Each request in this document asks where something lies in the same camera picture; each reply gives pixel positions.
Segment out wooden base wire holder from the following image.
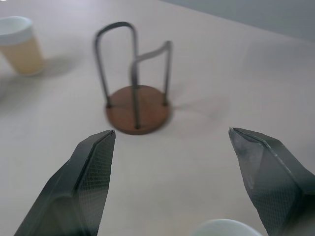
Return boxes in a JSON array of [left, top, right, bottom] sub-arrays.
[[93, 21, 173, 136]]

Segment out yellow paper cup white rim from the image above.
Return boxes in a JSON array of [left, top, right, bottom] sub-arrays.
[[0, 16, 47, 76]]

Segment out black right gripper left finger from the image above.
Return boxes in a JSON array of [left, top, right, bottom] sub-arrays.
[[13, 129, 116, 236]]

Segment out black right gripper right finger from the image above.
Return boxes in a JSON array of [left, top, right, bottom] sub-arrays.
[[228, 127, 315, 236]]

